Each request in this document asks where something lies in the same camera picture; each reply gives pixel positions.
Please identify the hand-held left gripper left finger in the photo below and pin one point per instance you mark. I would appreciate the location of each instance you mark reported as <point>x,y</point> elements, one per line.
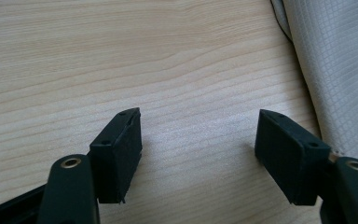
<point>115,161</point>

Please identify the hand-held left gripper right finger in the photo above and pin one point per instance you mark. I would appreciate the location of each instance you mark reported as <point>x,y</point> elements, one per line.
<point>292,161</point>

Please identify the beige cloth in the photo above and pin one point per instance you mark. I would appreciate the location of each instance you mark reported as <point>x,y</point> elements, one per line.
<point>338,77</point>

